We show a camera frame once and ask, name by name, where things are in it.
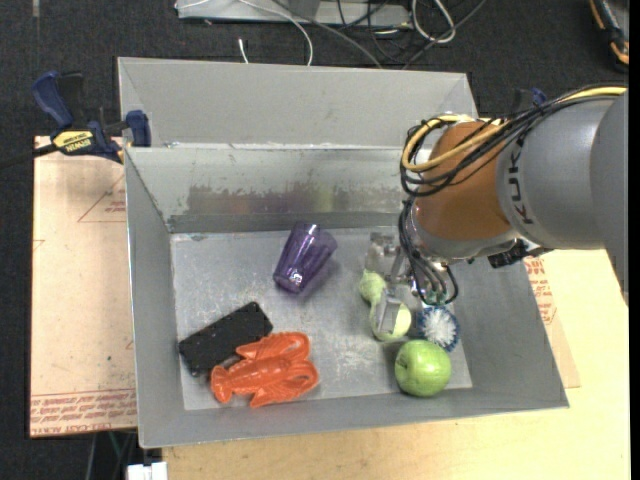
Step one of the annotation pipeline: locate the yellow-green dumbbell-shaped toy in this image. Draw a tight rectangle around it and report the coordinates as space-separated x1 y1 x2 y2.
358 268 414 344

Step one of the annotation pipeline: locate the green apple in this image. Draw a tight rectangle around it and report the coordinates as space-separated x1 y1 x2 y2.
393 338 453 399

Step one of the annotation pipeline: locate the brown cardboard board red print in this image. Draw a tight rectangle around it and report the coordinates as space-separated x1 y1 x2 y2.
29 135 582 439

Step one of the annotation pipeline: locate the black cylinder on white bracket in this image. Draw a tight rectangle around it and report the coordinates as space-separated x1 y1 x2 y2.
486 240 532 270

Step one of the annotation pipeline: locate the dark green flat block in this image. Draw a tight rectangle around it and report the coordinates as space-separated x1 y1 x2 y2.
177 301 275 377

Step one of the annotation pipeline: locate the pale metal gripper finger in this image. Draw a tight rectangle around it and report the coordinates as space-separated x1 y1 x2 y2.
366 231 402 275
374 296 404 333

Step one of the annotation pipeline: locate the blue and white bristle ball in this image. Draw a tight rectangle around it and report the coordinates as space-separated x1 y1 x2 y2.
415 304 462 354

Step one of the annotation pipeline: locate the orange toy lobster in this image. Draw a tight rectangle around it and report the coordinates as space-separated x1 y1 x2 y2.
209 331 321 410

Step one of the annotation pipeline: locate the clear purple plastic cup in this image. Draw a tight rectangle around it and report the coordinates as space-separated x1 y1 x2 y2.
272 221 339 296

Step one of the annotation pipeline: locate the grey metal bin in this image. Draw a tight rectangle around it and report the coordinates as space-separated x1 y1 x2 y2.
117 56 571 450

